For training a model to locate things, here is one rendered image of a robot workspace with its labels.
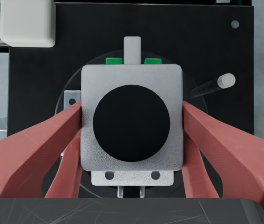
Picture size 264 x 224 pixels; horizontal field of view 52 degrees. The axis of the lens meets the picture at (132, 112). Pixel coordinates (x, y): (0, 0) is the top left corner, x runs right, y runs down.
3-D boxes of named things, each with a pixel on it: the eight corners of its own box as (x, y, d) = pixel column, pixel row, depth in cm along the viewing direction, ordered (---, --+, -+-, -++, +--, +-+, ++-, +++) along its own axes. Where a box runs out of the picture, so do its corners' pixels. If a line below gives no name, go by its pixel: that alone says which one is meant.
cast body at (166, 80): (167, 177, 17) (190, 208, 10) (98, 177, 17) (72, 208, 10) (166, 46, 18) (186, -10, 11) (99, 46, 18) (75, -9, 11)
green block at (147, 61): (154, 83, 24) (161, 74, 19) (141, 83, 24) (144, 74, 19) (154, 70, 24) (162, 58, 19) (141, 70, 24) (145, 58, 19)
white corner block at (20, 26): (60, 52, 28) (49, 41, 24) (16, 51, 28) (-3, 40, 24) (61, 8, 28) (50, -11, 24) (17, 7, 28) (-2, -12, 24)
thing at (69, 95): (84, 114, 24) (81, 114, 22) (67, 114, 24) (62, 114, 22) (84, 91, 24) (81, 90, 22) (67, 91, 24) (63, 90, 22)
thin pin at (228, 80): (198, 98, 24) (236, 86, 16) (189, 98, 24) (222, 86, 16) (198, 89, 24) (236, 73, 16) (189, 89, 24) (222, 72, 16)
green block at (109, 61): (123, 83, 24) (122, 74, 19) (110, 83, 24) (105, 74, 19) (123, 70, 24) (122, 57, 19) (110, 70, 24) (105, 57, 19)
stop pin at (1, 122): (23, 129, 30) (7, 131, 26) (13, 129, 30) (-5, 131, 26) (23, 117, 30) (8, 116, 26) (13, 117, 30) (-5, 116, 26)
